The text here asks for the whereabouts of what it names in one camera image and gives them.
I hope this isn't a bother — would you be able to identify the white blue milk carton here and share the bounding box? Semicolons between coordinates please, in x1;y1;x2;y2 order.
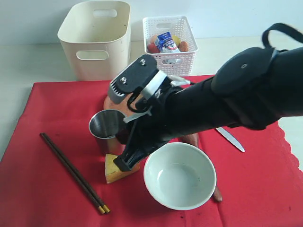
154;32;180;53

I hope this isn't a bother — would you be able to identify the silver table knife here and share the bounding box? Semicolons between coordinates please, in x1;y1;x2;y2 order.
215;127;245;153

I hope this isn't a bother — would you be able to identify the white perforated plastic basket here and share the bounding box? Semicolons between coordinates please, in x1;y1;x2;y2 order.
142;16;198;76

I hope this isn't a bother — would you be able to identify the brown egg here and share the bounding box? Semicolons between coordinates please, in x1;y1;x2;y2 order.
150;35;158;44

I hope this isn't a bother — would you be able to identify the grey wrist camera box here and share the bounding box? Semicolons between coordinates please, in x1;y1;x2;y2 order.
107;54;167;104

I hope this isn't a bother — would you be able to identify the yellow lemon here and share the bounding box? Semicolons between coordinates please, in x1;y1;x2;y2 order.
172;35;181;46

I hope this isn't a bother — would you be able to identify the red table cloth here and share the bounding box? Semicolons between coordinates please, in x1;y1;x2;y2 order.
0;81;303;227

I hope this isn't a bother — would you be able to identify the stainless steel cup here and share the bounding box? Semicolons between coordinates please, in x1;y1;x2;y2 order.
89;109;126;155

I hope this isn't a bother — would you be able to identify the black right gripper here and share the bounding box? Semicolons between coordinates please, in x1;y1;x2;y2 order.
113;89;190;173

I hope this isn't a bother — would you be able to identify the red sausage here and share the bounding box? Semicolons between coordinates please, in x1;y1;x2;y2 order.
147;43;160;54

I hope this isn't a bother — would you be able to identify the brown wooden spoon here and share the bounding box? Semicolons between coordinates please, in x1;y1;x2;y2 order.
178;133;223;202

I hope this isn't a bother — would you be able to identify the yellow cheese wedge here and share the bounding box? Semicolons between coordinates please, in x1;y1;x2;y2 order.
105;154;140;184

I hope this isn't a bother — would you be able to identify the cream plastic tub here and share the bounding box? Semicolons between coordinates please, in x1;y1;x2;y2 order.
57;1;131;81

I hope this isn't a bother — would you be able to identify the dark brown chopstick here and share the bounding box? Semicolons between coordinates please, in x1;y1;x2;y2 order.
39;133;107;215
42;132;111;213

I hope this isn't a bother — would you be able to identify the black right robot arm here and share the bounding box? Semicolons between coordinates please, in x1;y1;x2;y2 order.
108;47;303;172

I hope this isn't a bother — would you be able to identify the white ceramic bowl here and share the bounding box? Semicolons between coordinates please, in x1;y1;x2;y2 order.
143;142;217;210

